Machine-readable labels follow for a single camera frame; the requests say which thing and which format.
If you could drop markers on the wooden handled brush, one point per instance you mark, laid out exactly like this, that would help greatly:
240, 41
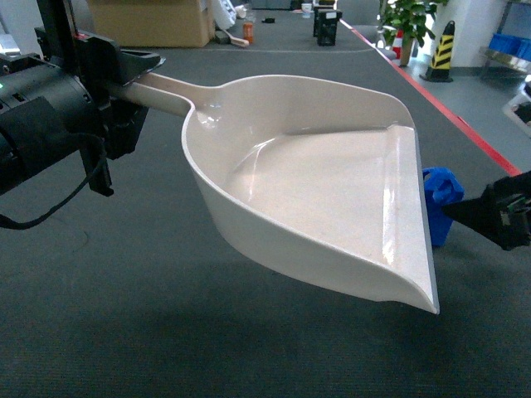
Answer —
224, 37

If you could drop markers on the beige plastic dustpan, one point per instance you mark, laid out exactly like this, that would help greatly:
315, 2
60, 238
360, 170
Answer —
318, 180

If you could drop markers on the yellow black traffic cone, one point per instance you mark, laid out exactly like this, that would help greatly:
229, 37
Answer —
439, 68

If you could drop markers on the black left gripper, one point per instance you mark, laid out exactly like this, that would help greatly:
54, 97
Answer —
101, 61

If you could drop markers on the steel shelf rack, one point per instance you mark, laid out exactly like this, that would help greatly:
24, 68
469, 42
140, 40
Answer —
509, 46

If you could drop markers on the red white traffic cone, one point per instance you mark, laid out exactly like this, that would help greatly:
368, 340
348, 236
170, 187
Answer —
397, 43

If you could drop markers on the green potted plant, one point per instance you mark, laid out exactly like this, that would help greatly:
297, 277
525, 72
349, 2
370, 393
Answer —
410, 17

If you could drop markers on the blue plastic part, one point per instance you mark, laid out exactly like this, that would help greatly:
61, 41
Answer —
441, 188

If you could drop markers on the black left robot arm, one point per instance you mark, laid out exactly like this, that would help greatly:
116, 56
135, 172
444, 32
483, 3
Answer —
56, 104

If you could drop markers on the small orange bottle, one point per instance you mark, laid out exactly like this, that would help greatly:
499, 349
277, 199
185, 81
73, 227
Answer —
248, 32

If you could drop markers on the large open cardboard box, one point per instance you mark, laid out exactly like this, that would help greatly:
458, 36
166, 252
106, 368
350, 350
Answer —
166, 24

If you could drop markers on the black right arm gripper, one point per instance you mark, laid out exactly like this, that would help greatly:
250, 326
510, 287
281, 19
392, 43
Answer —
503, 217

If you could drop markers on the black box device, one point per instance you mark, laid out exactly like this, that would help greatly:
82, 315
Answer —
326, 22

